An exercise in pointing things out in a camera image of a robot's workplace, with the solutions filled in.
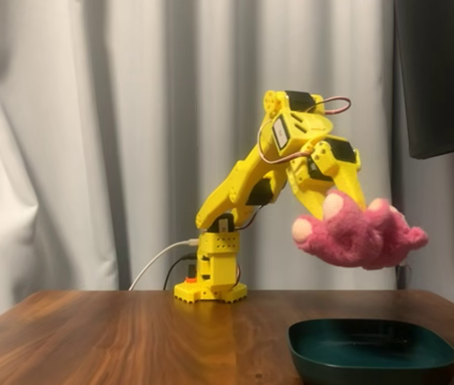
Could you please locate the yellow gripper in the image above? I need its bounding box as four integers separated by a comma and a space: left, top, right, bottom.
286, 136, 369, 221

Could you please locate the pink strawberry plush bear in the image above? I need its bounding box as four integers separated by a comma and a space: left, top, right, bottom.
291, 189, 430, 290

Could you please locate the dark green square bin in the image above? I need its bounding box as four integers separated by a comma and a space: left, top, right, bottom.
287, 318, 454, 385

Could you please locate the black hanging panel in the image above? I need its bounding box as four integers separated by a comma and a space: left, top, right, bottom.
393, 0, 454, 160

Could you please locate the grey white curtain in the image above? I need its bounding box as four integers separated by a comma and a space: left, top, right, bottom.
0, 0, 454, 336

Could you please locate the red white servo wire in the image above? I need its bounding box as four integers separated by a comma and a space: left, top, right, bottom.
234, 204, 263, 232
310, 95, 352, 118
257, 119, 317, 165

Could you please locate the white power cable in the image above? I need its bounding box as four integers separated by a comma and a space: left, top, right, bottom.
128, 238, 201, 292

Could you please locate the black power cable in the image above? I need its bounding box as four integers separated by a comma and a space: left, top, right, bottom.
162, 252, 198, 292

